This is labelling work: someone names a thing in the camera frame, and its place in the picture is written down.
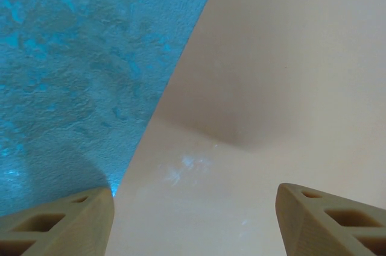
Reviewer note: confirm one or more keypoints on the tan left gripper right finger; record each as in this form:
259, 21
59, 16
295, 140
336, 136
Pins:
304, 223

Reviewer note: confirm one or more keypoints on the orange cloth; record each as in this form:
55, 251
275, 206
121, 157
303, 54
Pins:
271, 87

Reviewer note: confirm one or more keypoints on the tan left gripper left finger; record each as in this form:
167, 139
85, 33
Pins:
60, 232

